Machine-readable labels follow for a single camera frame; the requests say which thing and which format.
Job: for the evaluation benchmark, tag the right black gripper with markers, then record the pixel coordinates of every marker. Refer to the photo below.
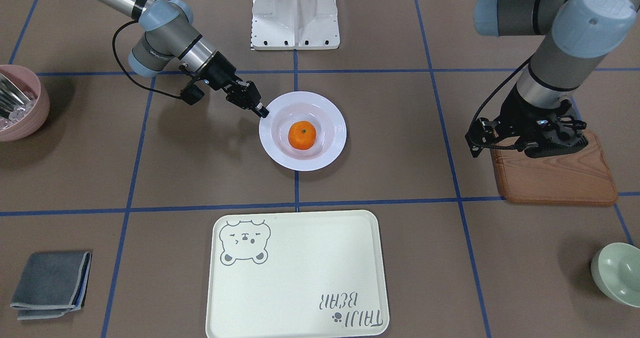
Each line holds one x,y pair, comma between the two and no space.
220,71

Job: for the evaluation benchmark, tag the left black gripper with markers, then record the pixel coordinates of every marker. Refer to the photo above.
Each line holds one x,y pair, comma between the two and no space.
520,109

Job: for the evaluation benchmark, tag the orange mandarin fruit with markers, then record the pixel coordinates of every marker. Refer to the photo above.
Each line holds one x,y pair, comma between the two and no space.
302,135

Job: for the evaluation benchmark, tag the white ridged plate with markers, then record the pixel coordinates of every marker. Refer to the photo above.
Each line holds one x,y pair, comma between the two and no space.
294,107

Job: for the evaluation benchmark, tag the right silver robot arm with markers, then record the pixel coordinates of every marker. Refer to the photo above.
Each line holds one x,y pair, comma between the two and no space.
169,34

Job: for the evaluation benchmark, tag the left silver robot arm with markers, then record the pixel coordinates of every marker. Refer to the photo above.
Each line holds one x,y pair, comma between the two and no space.
576,36

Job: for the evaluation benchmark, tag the brown wooden tray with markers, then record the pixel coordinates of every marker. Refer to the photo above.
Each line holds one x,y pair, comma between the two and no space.
578,179

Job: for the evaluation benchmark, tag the white bear serving tray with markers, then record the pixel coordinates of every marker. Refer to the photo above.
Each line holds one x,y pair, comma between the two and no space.
297,275

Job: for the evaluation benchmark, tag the pale green bowl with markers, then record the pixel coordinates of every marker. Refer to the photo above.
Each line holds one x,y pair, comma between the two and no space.
615,269

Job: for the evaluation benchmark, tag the pink bowl with cutlery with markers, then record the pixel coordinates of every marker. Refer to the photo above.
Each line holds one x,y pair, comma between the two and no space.
25,103

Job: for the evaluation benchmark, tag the grey folded cloth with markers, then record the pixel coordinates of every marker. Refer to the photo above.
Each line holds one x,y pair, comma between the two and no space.
52,284

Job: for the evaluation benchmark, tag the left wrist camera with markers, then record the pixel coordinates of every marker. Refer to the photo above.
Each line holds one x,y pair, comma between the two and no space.
481,135

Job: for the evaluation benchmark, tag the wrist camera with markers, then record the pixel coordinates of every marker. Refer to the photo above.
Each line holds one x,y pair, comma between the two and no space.
481,135
191,94

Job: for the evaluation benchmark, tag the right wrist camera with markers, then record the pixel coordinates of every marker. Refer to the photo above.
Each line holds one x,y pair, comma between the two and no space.
191,94

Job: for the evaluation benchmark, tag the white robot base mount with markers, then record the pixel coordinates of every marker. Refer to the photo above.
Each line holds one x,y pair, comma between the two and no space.
286,25

